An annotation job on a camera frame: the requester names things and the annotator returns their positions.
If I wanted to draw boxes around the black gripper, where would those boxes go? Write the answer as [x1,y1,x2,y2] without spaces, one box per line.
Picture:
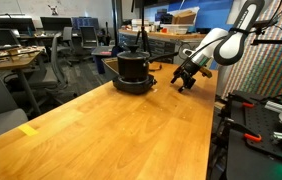
[170,61,200,92]

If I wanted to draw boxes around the glass lid black knob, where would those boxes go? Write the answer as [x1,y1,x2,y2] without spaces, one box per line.
[117,45,150,60]

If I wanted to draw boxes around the yellow tape piece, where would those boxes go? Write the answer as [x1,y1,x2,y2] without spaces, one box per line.
[18,124,38,136]

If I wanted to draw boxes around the black stove power cable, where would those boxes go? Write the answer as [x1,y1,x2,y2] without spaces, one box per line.
[147,64,164,73]

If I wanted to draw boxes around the black mounting base plate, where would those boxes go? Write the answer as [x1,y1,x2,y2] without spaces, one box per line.
[226,90,282,180]

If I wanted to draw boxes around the grey storage bin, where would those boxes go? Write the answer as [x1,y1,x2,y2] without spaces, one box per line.
[102,58,118,80]

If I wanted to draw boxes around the wooden desk with clutter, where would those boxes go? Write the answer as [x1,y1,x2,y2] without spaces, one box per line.
[0,46,45,115]

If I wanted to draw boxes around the black electric hot plate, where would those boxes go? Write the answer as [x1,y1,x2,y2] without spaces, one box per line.
[112,75,157,95]

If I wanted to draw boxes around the black cooking pot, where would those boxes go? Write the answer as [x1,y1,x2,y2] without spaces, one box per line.
[117,52,177,82]

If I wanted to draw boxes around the grey drawer cabinet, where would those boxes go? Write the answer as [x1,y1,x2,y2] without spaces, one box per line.
[119,30,205,65]

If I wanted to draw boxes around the black side camera on arm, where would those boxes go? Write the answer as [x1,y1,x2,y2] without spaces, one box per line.
[251,20,282,46]

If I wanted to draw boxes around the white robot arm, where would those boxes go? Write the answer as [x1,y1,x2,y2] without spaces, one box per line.
[171,0,268,92]

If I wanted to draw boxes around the orange handled clamp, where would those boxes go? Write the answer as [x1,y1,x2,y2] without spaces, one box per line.
[228,94,254,108]
[224,118,262,142]

